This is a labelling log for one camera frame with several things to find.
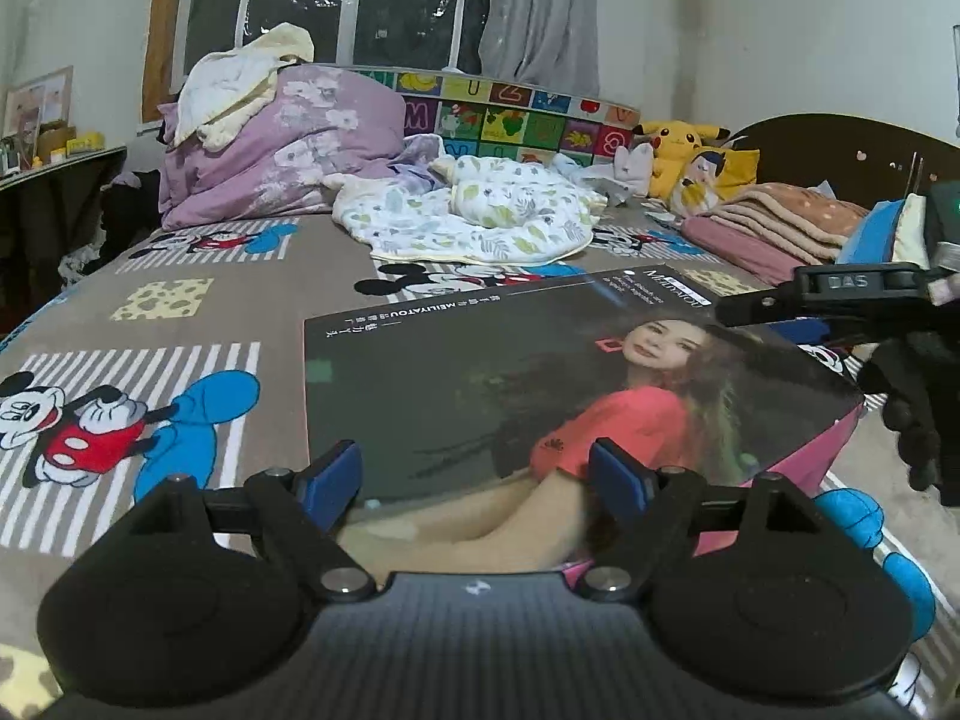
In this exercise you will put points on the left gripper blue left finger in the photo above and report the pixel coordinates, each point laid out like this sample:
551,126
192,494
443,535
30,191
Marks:
326,489

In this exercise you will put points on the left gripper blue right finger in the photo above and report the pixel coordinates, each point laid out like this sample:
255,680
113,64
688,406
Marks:
624,486

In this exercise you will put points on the pink box lid with photo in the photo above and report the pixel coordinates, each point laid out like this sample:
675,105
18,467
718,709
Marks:
475,411

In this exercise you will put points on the black gloved right hand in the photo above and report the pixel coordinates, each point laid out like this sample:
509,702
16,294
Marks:
918,373

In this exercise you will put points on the blue and cream pillow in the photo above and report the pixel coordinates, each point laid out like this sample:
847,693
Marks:
892,232

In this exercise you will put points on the folded pink beige blankets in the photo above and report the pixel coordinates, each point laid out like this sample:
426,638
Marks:
771,228

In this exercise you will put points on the dark wooden headboard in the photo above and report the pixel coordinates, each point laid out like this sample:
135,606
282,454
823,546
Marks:
862,160

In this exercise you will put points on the yellow pikachu plush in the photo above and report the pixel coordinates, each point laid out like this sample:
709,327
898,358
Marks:
693,171

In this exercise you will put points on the white cat plush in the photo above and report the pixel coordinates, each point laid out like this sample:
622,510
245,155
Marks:
632,169

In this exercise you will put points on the white leaf-print blanket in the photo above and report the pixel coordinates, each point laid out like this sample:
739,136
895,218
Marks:
485,211

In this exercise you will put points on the purple floral duvet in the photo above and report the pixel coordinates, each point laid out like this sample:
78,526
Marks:
323,121

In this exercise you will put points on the dark side desk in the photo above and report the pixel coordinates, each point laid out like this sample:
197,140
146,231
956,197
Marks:
46,214

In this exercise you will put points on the colourful alphabet play mat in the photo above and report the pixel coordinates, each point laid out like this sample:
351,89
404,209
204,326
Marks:
480,116

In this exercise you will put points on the cream white clothes pile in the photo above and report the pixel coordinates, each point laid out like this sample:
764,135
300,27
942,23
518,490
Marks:
225,90

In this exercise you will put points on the grey curtain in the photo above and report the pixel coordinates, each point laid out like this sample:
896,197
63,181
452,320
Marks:
549,43

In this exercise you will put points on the framed picture on desk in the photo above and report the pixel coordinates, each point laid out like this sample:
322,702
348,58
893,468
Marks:
42,100

